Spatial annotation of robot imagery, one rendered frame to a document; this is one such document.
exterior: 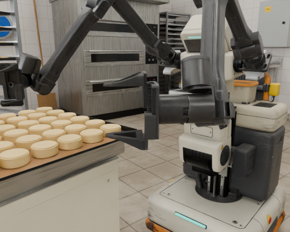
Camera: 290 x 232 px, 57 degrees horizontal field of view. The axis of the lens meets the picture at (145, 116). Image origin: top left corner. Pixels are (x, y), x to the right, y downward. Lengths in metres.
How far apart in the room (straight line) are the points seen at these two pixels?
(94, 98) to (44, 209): 3.63
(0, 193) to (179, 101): 0.36
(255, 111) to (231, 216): 0.55
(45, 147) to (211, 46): 0.42
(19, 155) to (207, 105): 0.35
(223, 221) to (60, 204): 1.01
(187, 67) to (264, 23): 4.37
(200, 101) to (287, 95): 4.43
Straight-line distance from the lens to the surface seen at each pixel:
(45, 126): 0.68
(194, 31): 1.25
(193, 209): 1.52
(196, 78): 0.51
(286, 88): 4.91
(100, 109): 4.25
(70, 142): 0.56
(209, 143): 1.31
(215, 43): 0.66
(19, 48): 1.93
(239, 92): 1.57
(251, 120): 1.52
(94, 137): 0.59
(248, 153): 1.41
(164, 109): 0.49
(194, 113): 0.50
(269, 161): 1.56
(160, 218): 1.63
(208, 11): 0.73
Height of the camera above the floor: 1.10
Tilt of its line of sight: 14 degrees down
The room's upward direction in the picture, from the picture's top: straight up
